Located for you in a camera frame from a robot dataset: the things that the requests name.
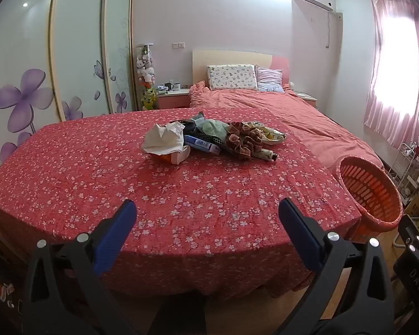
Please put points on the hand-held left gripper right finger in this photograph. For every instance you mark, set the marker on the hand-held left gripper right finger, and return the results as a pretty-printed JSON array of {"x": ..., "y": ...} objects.
[{"x": 300, "y": 230}]

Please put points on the yellow snack bag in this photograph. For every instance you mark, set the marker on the yellow snack bag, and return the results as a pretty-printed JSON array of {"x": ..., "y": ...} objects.
[{"x": 272, "y": 134}]

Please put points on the pink white nightstand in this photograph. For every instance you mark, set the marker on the pink white nightstand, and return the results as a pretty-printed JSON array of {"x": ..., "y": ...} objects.
[{"x": 173, "y": 100}]

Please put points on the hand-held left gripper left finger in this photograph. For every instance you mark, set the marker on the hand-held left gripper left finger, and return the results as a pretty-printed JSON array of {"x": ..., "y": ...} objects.
[{"x": 115, "y": 230}]

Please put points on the pink curtain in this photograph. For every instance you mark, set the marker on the pink curtain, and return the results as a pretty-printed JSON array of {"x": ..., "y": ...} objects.
[{"x": 394, "y": 76}]

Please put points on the floral sliding door wardrobe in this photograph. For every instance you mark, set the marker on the floral sliding door wardrobe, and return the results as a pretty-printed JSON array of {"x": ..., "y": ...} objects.
[{"x": 80, "y": 42}]

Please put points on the white tissue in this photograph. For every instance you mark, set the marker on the white tissue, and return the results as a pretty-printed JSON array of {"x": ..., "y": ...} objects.
[{"x": 162, "y": 139}]

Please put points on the cream tube with black cap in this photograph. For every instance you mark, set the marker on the cream tube with black cap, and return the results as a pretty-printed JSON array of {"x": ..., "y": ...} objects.
[{"x": 265, "y": 153}]

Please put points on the pink striped pillow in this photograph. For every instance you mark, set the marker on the pink striped pillow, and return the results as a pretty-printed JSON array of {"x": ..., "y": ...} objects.
[{"x": 269, "y": 78}]

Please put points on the wooden nightstand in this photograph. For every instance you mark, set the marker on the wooden nightstand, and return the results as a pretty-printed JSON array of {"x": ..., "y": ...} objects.
[{"x": 307, "y": 97}]

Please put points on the blue white packet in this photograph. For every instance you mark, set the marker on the blue white packet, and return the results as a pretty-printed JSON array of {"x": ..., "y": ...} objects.
[{"x": 202, "y": 144}]

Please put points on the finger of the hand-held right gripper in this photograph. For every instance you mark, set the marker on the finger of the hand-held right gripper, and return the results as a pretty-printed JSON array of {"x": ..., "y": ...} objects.
[{"x": 413, "y": 240}]

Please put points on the white floral pillow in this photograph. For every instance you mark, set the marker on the white floral pillow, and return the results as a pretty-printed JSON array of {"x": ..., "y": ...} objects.
[{"x": 232, "y": 76}]

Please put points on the yellow plush toy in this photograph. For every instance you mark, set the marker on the yellow plush toy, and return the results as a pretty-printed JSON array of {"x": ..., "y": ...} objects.
[{"x": 149, "y": 98}]

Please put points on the black mesh sheet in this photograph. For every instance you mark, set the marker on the black mesh sheet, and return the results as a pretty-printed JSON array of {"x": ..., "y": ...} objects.
[{"x": 209, "y": 138}]

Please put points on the white mug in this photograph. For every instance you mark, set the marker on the white mug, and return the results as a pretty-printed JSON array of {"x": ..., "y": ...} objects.
[{"x": 175, "y": 86}]

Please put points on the red floral tablecloth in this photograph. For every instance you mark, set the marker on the red floral tablecloth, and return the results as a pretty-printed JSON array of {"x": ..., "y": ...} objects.
[{"x": 160, "y": 199}]

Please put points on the salmon pink duvet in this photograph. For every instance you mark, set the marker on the salmon pink duvet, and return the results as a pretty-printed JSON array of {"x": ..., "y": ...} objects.
[{"x": 282, "y": 118}]

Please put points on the brown plaid scrunchie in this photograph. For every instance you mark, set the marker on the brown plaid scrunchie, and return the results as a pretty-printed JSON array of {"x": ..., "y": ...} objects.
[{"x": 242, "y": 141}]

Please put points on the orange plastic basket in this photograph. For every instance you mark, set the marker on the orange plastic basket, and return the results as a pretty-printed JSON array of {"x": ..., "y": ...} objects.
[{"x": 373, "y": 195}]

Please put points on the grey foil packet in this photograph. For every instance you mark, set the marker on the grey foil packet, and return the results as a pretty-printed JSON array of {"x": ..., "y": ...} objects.
[{"x": 198, "y": 118}]

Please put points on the orange white box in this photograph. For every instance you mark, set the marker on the orange white box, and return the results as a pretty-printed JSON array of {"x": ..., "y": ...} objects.
[{"x": 176, "y": 157}]

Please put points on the white wall switch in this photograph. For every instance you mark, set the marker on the white wall switch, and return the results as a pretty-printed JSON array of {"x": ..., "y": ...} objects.
[{"x": 178, "y": 45}]

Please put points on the hanging plush toy holder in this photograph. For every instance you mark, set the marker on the hanging plush toy holder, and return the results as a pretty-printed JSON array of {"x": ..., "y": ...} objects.
[{"x": 146, "y": 66}]

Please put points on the white air conditioner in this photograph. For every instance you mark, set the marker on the white air conditioner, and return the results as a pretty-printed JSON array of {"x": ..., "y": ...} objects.
[{"x": 312, "y": 1}]

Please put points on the pale green cloth cap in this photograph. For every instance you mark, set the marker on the pale green cloth cap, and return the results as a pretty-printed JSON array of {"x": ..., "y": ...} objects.
[{"x": 214, "y": 127}]

